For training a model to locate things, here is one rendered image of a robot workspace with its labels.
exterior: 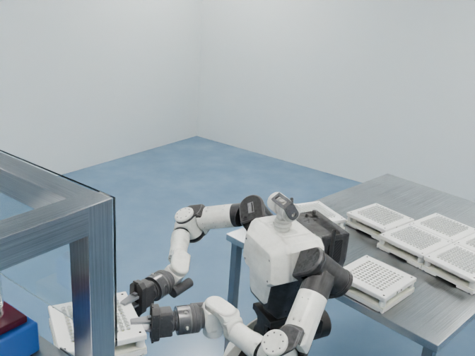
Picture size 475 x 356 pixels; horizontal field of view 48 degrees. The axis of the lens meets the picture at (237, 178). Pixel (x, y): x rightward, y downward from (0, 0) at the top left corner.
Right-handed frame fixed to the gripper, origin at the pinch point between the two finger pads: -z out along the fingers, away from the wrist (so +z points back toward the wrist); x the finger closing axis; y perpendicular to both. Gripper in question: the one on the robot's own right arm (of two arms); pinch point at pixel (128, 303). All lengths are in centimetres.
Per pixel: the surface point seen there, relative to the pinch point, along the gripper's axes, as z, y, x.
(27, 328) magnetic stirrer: -52, -20, -29
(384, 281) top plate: 85, -58, 9
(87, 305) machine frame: -47, -33, -38
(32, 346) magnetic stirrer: -51, -20, -24
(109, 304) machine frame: -42, -34, -36
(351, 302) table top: 75, -49, 17
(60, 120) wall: 244, 322, 47
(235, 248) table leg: 93, 17, 24
